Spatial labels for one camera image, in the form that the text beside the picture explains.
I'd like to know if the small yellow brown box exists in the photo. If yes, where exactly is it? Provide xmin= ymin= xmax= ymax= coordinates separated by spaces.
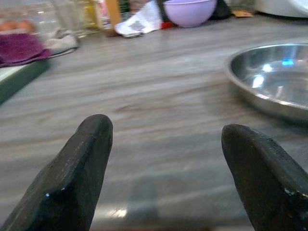
xmin=232 ymin=10 xmax=255 ymax=18

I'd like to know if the clear plastic egg carton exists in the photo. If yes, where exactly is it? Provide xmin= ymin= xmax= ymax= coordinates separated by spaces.
xmin=0 ymin=7 xmax=57 ymax=34

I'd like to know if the lilac plastic bowl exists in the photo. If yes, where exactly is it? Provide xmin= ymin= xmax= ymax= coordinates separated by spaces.
xmin=163 ymin=0 xmax=218 ymax=28

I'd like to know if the purple terry towel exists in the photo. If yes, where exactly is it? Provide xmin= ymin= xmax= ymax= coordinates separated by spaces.
xmin=0 ymin=33 xmax=52 ymax=68

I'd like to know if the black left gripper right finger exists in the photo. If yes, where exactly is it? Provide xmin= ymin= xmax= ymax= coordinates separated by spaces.
xmin=221 ymin=123 xmax=308 ymax=231

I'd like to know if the small red object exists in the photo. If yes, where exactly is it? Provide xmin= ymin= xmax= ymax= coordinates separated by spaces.
xmin=160 ymin=21 xmax=179 ymax=30

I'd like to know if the crumpled grey cloth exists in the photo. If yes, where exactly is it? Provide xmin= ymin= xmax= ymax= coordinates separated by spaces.
xmin=44 ymin=30 xmax=80 ymax=55

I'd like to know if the round stainless steel bowl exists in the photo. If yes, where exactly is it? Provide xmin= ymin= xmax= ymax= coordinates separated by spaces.
xmin=223 ymin=43 xmax=308 ymax=123

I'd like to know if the clear drinking glass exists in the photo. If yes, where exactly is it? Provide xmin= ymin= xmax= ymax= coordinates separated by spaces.
xmin=51 ymin=0 xmax=85 ymax=37

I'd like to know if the brown egg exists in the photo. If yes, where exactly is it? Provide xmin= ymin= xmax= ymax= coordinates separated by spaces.
xmin=18 ymin=20 xmax=36 ymax=33
xmin=0 ymin=20 xmax=17 ymax=32

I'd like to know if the green snack bag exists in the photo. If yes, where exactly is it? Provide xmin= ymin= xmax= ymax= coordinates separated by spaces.
xmin=119 ymin=0 xmax=132 ymax=20

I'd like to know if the white kitchen cooking machine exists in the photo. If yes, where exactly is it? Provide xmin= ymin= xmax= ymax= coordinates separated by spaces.
xmin=254 ymin=0 xmax=308 ymax=19

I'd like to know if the white packet with QR code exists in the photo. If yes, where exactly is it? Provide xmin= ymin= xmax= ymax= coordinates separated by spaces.
xmin=114 ymin=0 xmax=164 ymax=39

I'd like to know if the orange sauce squeeze bottle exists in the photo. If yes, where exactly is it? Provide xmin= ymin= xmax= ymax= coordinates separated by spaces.
xmin=100 ymin=0 xmax=122 ymax=37

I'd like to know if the black rounded object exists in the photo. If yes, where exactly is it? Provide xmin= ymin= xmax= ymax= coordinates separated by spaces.
xmin=211 ymin=0 xmax=233 ymax=20

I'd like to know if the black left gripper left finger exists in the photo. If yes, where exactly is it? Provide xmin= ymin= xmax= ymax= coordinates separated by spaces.
xmin=0 ymin=114 xmax=114 ymax=231

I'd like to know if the pale green tray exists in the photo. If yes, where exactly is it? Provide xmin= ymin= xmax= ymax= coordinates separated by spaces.
xmin=0 ymin=59 xmax=52 ymax=105

